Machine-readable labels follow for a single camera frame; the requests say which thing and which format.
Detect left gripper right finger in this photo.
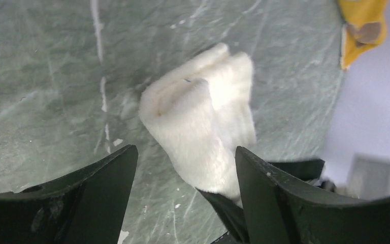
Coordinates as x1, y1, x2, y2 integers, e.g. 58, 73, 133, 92
236, 147, 362, 243

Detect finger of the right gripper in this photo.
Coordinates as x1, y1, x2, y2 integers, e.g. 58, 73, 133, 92
198, 189, 250, 243
269, 159, 324, 181

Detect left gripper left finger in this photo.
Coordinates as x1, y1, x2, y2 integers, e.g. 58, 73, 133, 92
17, 145, 138, 243

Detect cream white towel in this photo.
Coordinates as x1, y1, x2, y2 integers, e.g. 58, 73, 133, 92
139, 43, 256, 206

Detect brown yellow towel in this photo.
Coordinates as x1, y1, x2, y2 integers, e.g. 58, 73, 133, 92
337, 0, 388, 70

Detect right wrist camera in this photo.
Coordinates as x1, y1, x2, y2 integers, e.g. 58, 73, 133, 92
345, 154, 390, 200

